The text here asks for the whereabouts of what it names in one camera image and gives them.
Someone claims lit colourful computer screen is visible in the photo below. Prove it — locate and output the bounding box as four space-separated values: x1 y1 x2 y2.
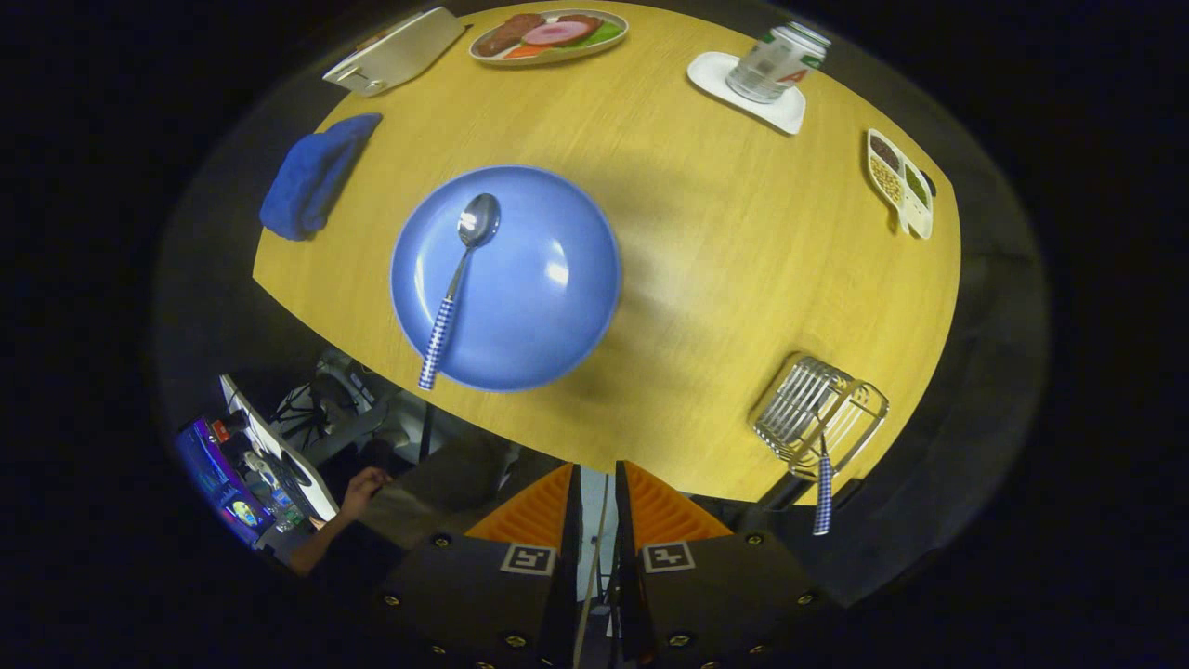
175 418 275 547

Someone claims grey swivel chair base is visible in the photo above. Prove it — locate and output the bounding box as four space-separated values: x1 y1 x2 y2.
279 348 438 466

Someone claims pink ham slice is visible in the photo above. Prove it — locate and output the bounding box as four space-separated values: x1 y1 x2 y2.
522 20 593 47

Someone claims white toaster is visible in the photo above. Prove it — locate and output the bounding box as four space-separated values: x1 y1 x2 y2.
322 7 467 98

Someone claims blue plate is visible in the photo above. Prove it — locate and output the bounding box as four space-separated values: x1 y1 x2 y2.
390 164 622 392

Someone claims thin beige cable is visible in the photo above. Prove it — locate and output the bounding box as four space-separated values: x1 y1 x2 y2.
573 472 612 669

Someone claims beige food plate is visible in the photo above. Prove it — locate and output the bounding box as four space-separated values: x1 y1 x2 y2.
468 8 630 66

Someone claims brown meat piece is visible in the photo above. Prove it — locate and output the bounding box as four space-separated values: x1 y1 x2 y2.
476 13 546 57

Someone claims white coaster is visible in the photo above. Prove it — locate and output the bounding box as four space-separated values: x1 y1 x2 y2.
686 51 807 137

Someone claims white divided snack dish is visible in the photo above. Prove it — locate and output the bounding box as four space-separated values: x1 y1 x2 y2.
866 128 934 241

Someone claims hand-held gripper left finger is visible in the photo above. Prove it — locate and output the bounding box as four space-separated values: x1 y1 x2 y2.
374 462 583 669

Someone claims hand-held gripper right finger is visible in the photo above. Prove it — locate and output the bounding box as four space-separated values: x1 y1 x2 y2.
613 460 842 669

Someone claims spoon with blue checked handle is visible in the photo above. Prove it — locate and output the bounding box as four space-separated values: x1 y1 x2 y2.
418 192 503 391

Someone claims metal wire basket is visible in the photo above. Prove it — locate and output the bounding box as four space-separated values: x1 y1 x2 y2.
751 354 890 482

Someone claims fork with blue checked handle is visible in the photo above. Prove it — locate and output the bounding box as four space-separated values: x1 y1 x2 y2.
808 400 835 537

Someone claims blue cloth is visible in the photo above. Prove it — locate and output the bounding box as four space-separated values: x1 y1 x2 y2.
259 112 384 243

